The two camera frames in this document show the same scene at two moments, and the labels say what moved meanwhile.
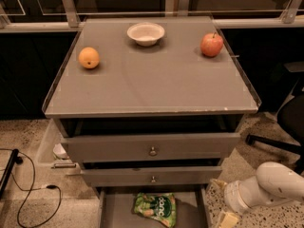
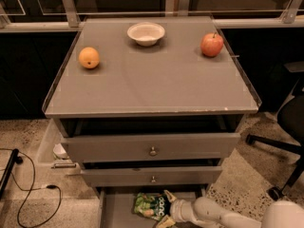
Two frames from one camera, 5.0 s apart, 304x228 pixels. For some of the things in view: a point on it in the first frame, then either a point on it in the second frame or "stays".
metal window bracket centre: (184, 0) stays
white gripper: (232, 193) -> (178, 210)
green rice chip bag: (161, 206) stays
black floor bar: (14, 159) stays
